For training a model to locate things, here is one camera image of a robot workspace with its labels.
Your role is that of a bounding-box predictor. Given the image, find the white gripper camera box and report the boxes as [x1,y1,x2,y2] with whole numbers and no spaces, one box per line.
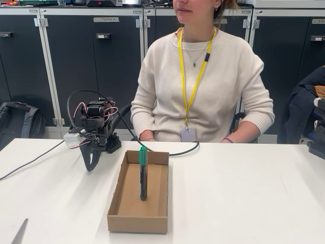
[63,131,86,149]

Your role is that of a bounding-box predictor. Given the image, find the dark jacket with orange lining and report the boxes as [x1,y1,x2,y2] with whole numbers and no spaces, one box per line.
[286,65,325,144]

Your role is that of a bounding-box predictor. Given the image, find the yellow lanyard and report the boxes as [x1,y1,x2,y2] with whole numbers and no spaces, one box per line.
[178,26,216,125]

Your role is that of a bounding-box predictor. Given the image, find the grey backpack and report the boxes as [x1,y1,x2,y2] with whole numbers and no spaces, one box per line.
[0,101,46,150]

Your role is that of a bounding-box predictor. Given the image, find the red white servo wires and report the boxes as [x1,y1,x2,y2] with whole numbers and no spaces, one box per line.
[73,101,119,150]

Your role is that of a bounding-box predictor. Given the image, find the thick black camera cable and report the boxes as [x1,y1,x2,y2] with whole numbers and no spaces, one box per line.
[67,90,201,157]

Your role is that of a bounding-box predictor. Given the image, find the green flat box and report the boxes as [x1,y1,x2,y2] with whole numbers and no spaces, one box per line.
[19,0,58,6]

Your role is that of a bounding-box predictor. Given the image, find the brown cardboard box tray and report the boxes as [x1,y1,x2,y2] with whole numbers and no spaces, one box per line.
[106,149,170,234]

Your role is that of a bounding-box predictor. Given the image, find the black robot device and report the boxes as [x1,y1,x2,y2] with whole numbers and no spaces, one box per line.
[307,96,325,160]

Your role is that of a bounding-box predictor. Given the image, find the grey power cable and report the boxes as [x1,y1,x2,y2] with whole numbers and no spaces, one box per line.
[0,139,66,181]

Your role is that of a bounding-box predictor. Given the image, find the thin necklace with green pendant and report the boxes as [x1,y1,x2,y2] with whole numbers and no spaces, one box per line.
[182,27,209,68]

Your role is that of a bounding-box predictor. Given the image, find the black electronic device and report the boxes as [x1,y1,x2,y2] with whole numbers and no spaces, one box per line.
[86,0,123,7]

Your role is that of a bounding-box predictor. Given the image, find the person's right forearm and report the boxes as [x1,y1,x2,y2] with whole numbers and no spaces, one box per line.
[130,98,158,142]

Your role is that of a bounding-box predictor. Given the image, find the person in white sweater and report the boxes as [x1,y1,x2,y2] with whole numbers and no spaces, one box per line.
[130,0,276,143]

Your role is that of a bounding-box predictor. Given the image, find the black office chair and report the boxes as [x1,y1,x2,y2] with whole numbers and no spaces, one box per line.
[113,103,259,143]

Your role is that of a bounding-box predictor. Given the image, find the clear badge holder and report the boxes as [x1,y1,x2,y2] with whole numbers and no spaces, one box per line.
[179,127,198,143]

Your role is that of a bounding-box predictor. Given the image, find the green whiteboard marker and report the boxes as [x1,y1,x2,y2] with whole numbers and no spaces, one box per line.
[138,146,148,201]

